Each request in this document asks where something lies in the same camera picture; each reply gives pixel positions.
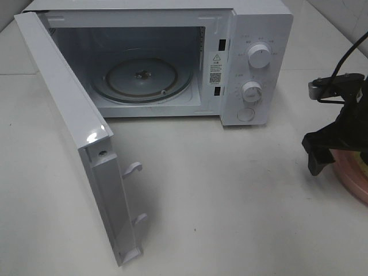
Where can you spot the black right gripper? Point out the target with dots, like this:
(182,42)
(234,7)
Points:
(349,133)

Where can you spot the pink round plate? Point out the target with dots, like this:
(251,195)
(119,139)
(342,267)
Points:
(350,167)

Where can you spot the white round door button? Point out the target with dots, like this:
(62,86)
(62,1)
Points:
(246,114)

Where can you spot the white microwave door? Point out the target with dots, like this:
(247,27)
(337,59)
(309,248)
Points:
(88,134)

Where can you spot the white lower timer knob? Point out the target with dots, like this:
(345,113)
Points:
(251,91)

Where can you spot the white upper power knob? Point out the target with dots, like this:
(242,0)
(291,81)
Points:
(259,55)

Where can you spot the white microwave oven body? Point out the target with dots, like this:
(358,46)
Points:
(83,30)

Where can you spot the white warning label sticker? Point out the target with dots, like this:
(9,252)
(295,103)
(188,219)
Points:
(216,64)

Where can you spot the glass microwave turntable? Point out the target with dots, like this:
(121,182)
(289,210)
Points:
(141,76)

